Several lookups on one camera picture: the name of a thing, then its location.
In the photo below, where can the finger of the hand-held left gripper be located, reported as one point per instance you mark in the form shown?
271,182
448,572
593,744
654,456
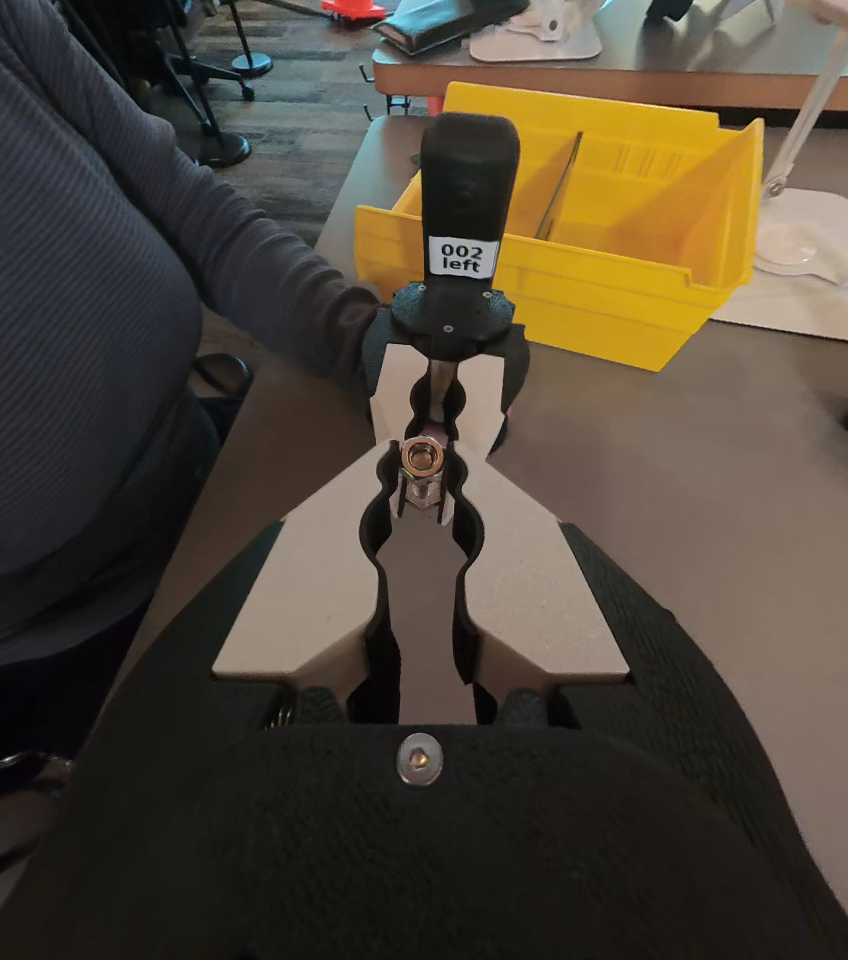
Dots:
394,390
485,397

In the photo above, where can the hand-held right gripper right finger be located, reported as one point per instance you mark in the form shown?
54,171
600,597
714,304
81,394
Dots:
544,600

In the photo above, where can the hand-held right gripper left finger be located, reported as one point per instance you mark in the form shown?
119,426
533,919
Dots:
304,600

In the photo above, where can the silver hex nut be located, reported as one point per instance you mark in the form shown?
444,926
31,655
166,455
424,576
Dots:
417,455

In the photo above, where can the silver hex bolt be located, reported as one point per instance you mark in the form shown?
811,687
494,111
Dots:
422,493

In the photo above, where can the yellow plastic bin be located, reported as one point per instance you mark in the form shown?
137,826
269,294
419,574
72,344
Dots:
619,315

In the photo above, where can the small green object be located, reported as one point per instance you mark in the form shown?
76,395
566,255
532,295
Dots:
417,160

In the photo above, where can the dark bin divider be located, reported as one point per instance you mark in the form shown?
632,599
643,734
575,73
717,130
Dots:
559,195

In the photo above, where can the white board stand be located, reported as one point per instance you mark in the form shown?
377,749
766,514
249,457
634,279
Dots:
544,45
806,300

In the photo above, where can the black folder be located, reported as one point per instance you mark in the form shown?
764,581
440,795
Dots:
409,37

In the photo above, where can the black chair armrest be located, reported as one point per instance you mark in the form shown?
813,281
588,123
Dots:
221,371

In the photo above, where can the green box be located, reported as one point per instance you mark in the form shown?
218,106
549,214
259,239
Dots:
454,11

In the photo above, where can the orange traffic cone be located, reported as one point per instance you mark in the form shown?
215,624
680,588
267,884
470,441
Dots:
353,7

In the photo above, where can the person's torso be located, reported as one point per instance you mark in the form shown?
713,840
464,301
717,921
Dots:
56,337

